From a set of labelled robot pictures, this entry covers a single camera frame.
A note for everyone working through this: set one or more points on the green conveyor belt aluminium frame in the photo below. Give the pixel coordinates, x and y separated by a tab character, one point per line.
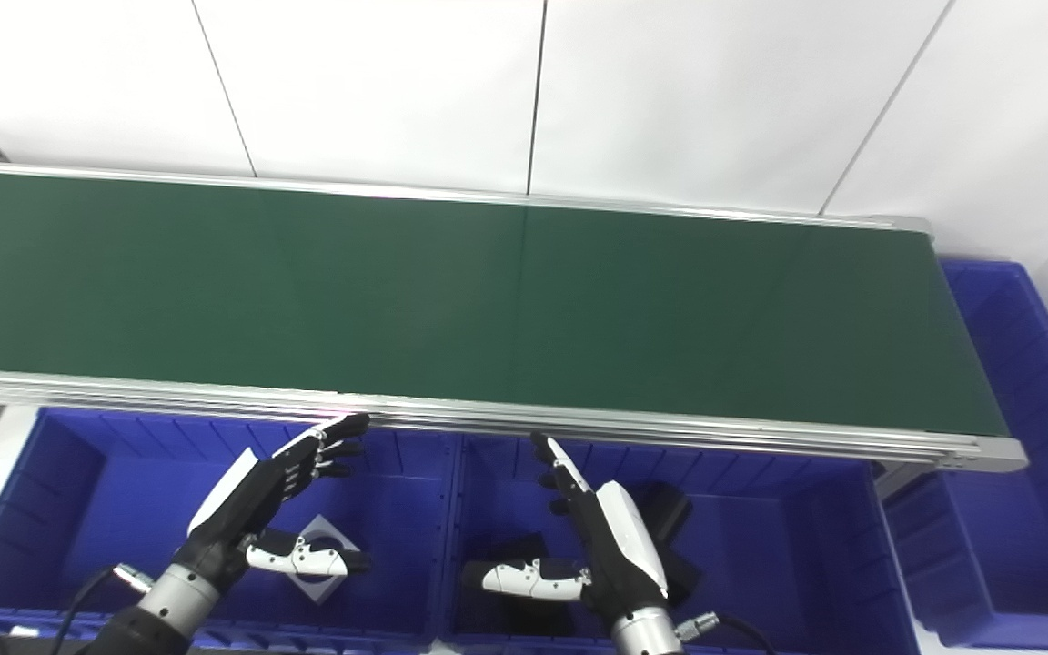
451	300

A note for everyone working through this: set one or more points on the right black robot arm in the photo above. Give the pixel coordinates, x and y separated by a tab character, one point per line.
647	637

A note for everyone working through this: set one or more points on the blue plastic bin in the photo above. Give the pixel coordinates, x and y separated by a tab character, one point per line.
96	518
779	564
1015	509

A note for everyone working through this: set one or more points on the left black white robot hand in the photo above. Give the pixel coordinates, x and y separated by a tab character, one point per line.
242	509

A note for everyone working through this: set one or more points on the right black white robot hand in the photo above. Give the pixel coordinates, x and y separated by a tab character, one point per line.
619	537

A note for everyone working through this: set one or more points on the white square part round hole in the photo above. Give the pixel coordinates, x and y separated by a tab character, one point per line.
322	591

